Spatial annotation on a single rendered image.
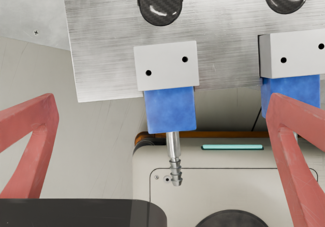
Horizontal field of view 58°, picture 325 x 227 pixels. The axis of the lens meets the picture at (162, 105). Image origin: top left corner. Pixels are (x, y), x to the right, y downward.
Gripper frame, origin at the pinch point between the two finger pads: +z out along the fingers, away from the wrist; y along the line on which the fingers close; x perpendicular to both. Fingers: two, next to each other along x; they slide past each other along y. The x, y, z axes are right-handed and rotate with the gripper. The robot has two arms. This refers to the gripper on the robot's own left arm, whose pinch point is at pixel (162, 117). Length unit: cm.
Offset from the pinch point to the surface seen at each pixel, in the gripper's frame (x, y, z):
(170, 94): 6.3, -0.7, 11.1
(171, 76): 4.2, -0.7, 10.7
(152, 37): 2.6, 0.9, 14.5
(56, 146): 73, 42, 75
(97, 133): 68, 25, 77
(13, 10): 2.3, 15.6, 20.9
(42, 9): 2.1, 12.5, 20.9
